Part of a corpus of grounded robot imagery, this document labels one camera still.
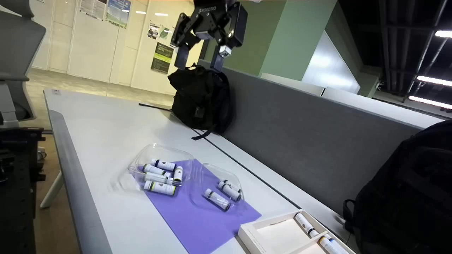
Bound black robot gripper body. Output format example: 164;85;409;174
171;0;248;48

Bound small white labelled bottle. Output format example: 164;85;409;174
172;167;183;185
151;160;176;173
144;173;174;185
138;164;165;175
144;181;175;196

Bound clear plastic container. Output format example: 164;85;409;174
111;144;193;196

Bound clear plastic container lid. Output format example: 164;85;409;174
189;164;244;213

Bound bottle on lid far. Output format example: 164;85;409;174
217;180;241;202

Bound bottle on lid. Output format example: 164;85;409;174
203;189;230;211
217;180;241;202

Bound bottle on lid near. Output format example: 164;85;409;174
203;189;230;211

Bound bottle in tray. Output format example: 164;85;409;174
294;213;319;239
318;235;349;254

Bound black backpack on table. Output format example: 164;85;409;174
168;65;233;140

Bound grey desk divider panel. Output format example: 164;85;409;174
224;69;439;212

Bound grey office chair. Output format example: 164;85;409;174
0;0;46;126

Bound black backpack near camera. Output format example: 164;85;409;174
343;120;452;254

